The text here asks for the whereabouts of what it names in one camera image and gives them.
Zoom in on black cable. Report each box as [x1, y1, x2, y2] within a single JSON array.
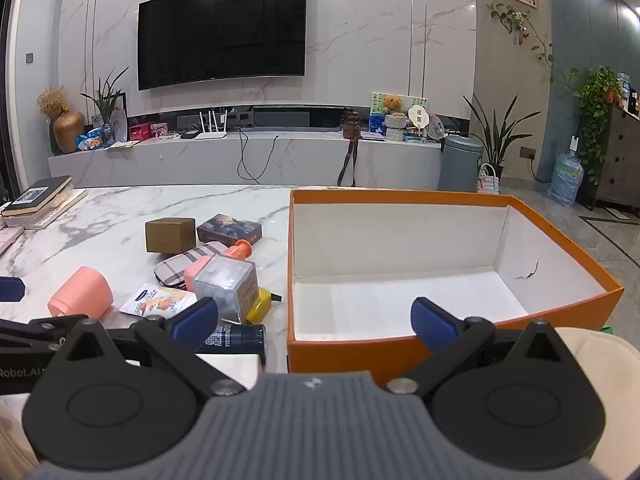
[[237, 127, 281, 181]]

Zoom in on long-leaved potted plant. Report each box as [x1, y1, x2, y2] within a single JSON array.
[[80, 67, 130, 131], [462, 94, 521, 181]]

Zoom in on pink book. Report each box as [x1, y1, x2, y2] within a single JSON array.
[[0, 226, 25, 257]]

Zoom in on cream cloth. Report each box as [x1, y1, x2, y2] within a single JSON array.
[[0, 395, 38, 480], [555, 327, 640, 461]]

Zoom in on blue snack bags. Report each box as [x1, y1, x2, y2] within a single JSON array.
[[75, 127, 113, 151]]

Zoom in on leafy potted plant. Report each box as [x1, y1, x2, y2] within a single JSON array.
[[572, 66, 623, 183]]

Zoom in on trailing vine plant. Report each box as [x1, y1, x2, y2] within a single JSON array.
[[487, 2, 556, 83]]

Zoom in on pink bottle orange cap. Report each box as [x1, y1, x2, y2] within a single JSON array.
[[184, 239, 252, 293]]

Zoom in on dark printed card box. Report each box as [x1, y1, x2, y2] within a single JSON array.
[[196, 214, 263, 247]]

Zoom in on white book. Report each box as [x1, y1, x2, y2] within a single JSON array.
[[1, 188, 88, 231]]

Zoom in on brown camera bag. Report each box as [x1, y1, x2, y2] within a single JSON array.
[[337, 109, 363, 187]]

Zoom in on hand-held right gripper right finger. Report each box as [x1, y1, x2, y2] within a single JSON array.
[[385, 296, 596, 396]]

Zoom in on gold vase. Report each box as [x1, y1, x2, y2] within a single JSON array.
[[52, 110, 86, 155]]

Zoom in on orange cardboard box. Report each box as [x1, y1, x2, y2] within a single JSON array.
[[286, 189, 626, 387]]

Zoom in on grey trash can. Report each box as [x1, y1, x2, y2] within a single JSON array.
[[438, 135, 485, 192]]

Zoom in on yellow tape measure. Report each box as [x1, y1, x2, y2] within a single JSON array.
[[246, 287, 283, 325]]

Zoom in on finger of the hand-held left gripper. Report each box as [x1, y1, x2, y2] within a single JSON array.
[[0, 277, 26, 304], [0, 313, 87, 357]]

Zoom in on black television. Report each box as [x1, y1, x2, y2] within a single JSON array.
[[137, 0, 307, 92]]

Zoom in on white snack packet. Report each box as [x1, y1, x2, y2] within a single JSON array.
[[119, 282, 198, 318]]

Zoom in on white router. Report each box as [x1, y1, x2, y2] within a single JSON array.
[[194, 110, 228, 140]]

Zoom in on plaid pouch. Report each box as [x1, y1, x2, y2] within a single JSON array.
[[153, 241, 228, 290]]

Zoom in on pink cup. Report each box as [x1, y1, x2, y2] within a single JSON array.
[[47, 266, 116, 320]]

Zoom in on dark blue can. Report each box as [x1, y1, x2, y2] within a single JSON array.
[[197, 322, 267, 356]]

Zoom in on dried flowers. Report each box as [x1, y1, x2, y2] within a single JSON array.
[[36, 86, 68, 121]]

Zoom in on blue water jug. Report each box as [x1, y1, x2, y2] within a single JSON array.
[[547, 152, 585, 207]]

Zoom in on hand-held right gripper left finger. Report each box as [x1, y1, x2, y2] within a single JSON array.
[[47, 297, 246, 397]]

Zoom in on clear plastic cube box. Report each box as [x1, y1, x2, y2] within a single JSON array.
[[192, 254, 260, 325]]

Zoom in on dark cabinet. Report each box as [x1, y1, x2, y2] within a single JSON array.
[[580, 102, 640, 211]]

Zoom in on woven bag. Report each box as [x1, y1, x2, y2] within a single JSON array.
[[475, 163, 501, 195]]

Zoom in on marble TV console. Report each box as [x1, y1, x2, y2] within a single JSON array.
[[48, 131, 443, 188]]

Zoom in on brown box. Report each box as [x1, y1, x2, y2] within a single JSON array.
[[145, 217, 197, 254]]

